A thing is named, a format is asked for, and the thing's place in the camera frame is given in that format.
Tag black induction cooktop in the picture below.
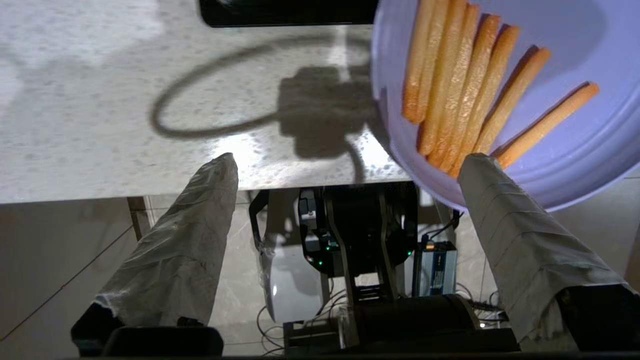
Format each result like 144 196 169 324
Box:
199 0 379 28

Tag lilac round plate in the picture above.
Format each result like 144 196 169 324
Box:
371 0 640 213

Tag black robot torso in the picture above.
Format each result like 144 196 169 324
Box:
248 182 518 353

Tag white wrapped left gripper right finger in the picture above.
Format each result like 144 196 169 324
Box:
457 153 627 352

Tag silver blue power box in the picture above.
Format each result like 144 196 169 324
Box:
412 241 459 297

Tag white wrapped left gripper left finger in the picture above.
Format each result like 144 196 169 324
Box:
95 152 240 329

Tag orange french fry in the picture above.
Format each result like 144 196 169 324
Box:
417 0 453 157
439 15 502 174
402 0 437 125
494 82 600 170
426 1 474 169
472 46 552 155
449 25 521 179

